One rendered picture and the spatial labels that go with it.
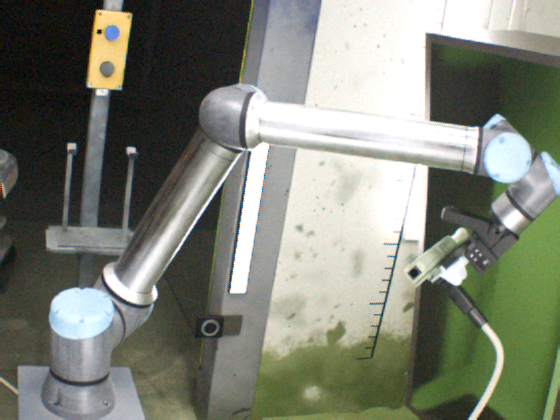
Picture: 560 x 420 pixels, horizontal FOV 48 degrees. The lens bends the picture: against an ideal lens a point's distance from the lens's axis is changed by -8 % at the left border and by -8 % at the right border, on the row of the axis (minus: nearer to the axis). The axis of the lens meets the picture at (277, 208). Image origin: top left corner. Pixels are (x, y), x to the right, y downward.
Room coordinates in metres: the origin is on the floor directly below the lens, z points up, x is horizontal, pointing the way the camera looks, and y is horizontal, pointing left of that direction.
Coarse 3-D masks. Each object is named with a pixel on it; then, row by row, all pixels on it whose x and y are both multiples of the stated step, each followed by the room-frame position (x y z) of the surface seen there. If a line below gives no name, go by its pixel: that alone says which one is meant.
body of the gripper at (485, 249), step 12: (492, 216) 1.32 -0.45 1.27; (492, 228) 1.33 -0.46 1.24; (504, 228) 1.30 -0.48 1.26; (468, 240) 1.33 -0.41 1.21; (480, 240) 1.32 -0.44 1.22; (492, 240) 1.33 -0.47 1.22; (504, 240) 1.31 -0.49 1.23; (516, 240) 1.30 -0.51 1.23; (468, 252) 1.34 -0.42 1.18; (480, 252) 1.32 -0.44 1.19; (492, 252) 1.32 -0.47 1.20; (504, 252) 1.31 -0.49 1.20; (480, 264) 1.31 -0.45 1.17
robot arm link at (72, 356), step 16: (64, 304) 1.31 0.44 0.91; (80, 304) 1.32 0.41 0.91; (96, 304) 1.34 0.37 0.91; (112, 304) 1.36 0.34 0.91; (64, 320) 1.27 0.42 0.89; (80, 320) 1.28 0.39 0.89; (96, 320) 1.29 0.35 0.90; (112, 320) 1.34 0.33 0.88; (64, 336) 1.26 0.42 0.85; (80, 336) 1.26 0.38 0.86; (96, 336) 1.28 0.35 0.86; (112, 336) 1.34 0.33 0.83; (64, 352) 1.26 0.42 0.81; (80, 352) 1.26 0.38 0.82; (96, 352) 1.28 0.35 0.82; (64, 368) 1.26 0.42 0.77; (80, 368) 1.26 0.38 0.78; (96, 368) 1.29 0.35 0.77
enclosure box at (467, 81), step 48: (432, 48) 1.78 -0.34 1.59; (480, 48) 1.57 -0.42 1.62; (528, 48) 1.47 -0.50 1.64; (432, 96) 1.79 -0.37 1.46; (480, 96) 1.88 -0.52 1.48; (528, 96) 1.89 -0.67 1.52; (432, 192) 1.82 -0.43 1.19; (480, 192) 1.92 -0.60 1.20; (432, 240) 1.84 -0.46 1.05; (528, 240) 1.88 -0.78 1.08; (432, 288) 1.86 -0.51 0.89; (480, 288) 1.97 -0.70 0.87; (528, 288) 1.87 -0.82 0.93; (432, 336) 1.89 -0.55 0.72; (480, 336) 2.00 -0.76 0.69; (528, 336) 1.85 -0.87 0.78; (432, 384) 1.92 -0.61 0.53; (480, 384) 1.97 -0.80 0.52; (528, 384) 1.84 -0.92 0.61
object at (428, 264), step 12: (444, 240) 1.50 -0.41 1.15; (456, 240) 1.60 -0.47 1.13; (432, 252) 1.38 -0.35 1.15; (444, 252) 1.43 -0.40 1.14; (420, 264) 1.28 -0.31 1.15; (432, 264) 1.32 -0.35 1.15; (408, 276) 1.29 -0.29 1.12; (420, 276) 1.28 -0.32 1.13; (444, 288) 1.35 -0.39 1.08; (456, 288) 1.34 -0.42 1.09; (456, 300) 1.34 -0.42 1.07; (468, 300) 1.33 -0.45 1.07; (468, 312) 1.32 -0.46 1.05; (480, 312) 1.32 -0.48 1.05; (480, 324) 1.31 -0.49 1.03
